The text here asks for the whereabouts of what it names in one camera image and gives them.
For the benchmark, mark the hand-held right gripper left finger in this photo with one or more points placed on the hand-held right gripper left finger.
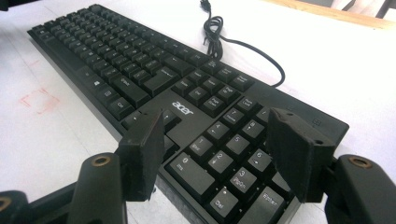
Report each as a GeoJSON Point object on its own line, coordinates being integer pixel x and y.
{"type": "Point", "coordinates": [140, 161]}

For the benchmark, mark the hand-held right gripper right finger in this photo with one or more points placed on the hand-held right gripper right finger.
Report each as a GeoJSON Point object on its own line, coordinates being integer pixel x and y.
{"type": "Point", "coordinates": [299, 152]}

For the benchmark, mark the black keyboard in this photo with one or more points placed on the black keyboard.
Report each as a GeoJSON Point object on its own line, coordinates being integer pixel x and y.
{"type": "Point", "coordinates": [202, 123]}

